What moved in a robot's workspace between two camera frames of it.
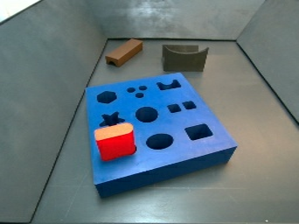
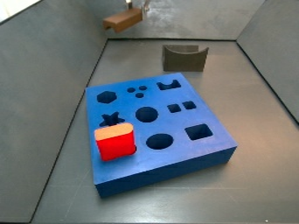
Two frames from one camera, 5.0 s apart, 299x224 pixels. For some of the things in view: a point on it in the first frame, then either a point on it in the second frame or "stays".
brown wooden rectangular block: (125, 52) -> (122, 20)
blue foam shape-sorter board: (181, 139) stays
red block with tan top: (117, 141) stays
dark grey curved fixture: (184, 58) stays
